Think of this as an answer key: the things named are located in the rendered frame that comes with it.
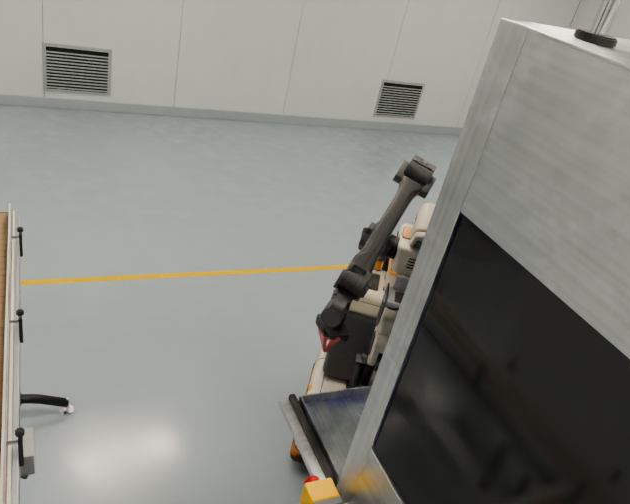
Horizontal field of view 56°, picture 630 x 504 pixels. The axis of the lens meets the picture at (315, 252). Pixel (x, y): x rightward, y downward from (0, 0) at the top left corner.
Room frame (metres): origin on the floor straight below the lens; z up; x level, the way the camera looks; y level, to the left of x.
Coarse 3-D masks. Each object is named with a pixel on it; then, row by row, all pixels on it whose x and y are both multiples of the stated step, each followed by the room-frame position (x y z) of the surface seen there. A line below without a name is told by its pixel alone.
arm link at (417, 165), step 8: (416, 160) 1.66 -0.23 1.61; (408, 168) 1.62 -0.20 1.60; (416, 168) 1.62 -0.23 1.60; (424, 168) 1.63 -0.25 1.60; (432, 168) 1.67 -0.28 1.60; (408, 176) 1.62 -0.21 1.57; (416, 176) 1.61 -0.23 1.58; (424, 176) 1.61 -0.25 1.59; (424, 184) 1.60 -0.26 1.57; (376, 224) 1.79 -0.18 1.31; (368, 232) 1.79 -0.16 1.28; (360, 240) 1.79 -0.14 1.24; (392, 240) 1.77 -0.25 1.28; (384, 248) 1.77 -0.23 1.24; (384, 256) 1.77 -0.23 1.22
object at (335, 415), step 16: (304, 400) 1.34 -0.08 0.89; (320, 400) 1.37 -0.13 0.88; (336, 400) 1.38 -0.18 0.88; (352, 400) 1.40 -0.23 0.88; (320, 416) 1.30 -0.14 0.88; (336, 416) 1.32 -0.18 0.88; (352, 416) 1.33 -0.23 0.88; (320, 432) 1.24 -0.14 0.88; (336, 432) 1.25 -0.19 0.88; (352, 432) 1.27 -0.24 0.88; (336, 448) 1.19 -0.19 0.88; (336, 464) 1.14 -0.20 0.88
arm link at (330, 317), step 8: (336, 288) 1.35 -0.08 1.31; (344, 288) 1.36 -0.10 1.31; (368, 288) 1.34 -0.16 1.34; (336, 296) 1.31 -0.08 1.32; (344, 296) 1.32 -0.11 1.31; (352, 296) 1.34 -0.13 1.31; (360, 296) 1.34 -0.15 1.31; (328, 304) 1.30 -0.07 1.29; (336, 304) 1.28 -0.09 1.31; (344, 304) 1.29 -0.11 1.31; (328, 312) 1.27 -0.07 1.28; (336, 312) 1.27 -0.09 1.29; (344, 312) 1.29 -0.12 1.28; (328, 320) 1.27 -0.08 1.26; (336, 320) 1.26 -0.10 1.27
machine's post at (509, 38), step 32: (512, 32) 0.94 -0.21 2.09; (512, 64) 0.92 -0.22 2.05; (480, 96) 0.96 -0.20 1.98; (480, 128) 0.94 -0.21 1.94; (448, 192) 0.95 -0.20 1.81; (448, 224) 0.93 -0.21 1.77; (416, 288) 0.95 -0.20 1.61; (416, 320) 0.92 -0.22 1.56; (384, 352) 0.97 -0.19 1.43; (384, 384) 0.94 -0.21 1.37; (384, 416) 0.92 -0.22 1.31; (352, 448) 0.97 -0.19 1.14; (352, 480) 0.93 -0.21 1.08
